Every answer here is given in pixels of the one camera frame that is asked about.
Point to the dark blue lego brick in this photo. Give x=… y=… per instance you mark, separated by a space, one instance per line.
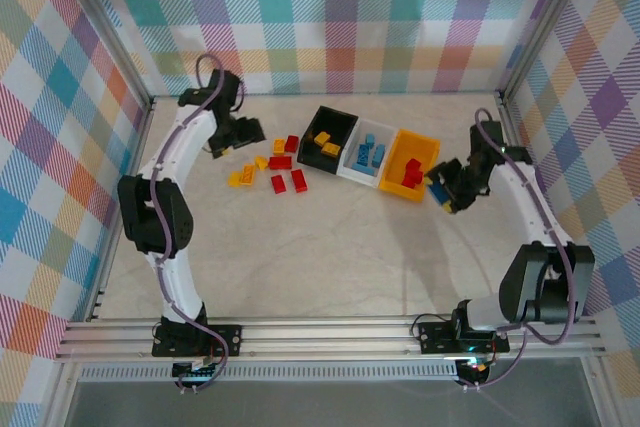
x=440 y=192

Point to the square red lego brick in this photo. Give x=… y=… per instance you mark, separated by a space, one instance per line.
x=413 y=165

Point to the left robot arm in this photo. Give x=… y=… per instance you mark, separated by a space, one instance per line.
x=195 y=139

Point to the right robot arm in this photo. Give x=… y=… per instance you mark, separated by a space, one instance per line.
x=522 y=204

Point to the yellow plastic bin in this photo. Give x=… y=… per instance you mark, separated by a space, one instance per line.
x=400 y=182

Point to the small yellow lego brick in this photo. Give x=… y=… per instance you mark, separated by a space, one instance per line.
x=261 y=162
x=279 y=146

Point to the light blue lego brick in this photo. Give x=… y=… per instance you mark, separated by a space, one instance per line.
x=379 y=154
x=363 y=151
x=361 y=167
x=370 y=139

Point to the white plastic bin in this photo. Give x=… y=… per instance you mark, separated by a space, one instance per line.
x=350 y=174

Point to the black plastic bin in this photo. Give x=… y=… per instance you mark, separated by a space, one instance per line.
x=310 y=152

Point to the right controller board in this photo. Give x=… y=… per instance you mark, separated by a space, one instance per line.
x=475 y=367

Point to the controller board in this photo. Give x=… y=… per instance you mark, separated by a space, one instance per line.
x=197 y=371
x=475 y=367

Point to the left controller board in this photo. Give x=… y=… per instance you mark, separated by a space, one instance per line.
x=197 y=371

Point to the aluminium left side rail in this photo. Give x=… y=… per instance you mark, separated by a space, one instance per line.
x=120 y=207

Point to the aluminium rail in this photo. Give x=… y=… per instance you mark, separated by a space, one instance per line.
x=325 y=337
x=120 y=207

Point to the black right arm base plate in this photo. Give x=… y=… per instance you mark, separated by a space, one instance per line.
x=435 y=337

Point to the aluminium left corner post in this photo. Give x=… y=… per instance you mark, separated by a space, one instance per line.
x=100 y=22

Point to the aluminium corner post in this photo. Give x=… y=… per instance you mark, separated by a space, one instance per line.
x=545 y=22
x=100 y=22

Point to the aluminium right corner post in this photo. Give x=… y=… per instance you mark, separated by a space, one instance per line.
x=545 y=22

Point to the aluminium front rail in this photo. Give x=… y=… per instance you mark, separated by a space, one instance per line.
x=325 y=337

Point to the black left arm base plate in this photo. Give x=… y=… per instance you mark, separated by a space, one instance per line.
x=230 y=339

